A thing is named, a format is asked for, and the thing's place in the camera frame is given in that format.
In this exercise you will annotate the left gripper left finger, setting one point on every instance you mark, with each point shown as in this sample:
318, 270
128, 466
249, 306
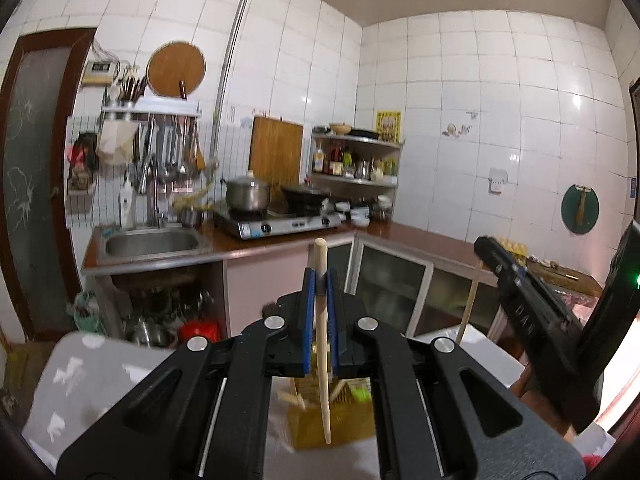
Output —
203, 412

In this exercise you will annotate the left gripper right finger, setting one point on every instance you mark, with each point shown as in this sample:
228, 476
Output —
439, 414

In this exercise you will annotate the yellow perforated utensil holder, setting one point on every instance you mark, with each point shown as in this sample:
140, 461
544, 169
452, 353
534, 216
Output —
350, 421

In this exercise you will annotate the wooden chopstick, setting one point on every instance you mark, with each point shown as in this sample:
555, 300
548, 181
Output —
469, 302
321, 331
293, 399

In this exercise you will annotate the person right hand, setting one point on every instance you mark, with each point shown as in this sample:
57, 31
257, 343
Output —
538, 403

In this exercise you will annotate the yellow egg tray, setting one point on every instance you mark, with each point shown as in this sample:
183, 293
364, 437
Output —
517, 249

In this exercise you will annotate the grey bear print tablecloth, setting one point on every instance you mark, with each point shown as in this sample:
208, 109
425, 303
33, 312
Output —
105, 409

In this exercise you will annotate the steel sink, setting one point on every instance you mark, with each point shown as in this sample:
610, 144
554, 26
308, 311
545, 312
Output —
149, 244

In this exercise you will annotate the gas stove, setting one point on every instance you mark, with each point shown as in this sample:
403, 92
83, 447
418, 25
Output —
254, 226

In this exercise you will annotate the steel cooking pot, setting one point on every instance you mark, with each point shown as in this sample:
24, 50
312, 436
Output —
247, 193

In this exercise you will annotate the white dish soap bottle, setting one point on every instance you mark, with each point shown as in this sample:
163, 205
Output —
127, 205

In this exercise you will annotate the black wok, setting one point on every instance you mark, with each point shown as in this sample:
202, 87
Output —
304, 199

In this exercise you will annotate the wooden cutting board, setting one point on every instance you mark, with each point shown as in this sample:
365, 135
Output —
276, 150

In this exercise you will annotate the hanging utensil rack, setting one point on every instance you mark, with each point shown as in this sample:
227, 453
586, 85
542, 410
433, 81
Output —
155, 137

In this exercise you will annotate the round woven tray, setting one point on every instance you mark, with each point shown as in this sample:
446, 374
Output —
175, 70

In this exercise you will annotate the dark wooden glass door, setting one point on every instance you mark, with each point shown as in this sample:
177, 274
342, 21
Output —
38, 95

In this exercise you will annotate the green round wall board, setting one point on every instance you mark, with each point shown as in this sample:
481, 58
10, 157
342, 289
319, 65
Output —
580, 209

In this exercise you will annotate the white wall socket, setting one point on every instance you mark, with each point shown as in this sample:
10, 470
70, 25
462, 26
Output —
498, 179

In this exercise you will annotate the corner wall shelf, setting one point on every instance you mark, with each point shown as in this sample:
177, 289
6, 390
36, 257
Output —
355, 158

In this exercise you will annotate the yellow wall poster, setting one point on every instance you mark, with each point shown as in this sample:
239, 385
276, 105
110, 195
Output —
388, 125

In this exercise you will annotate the wall gas pipe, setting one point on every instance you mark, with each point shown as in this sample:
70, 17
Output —
225, 73

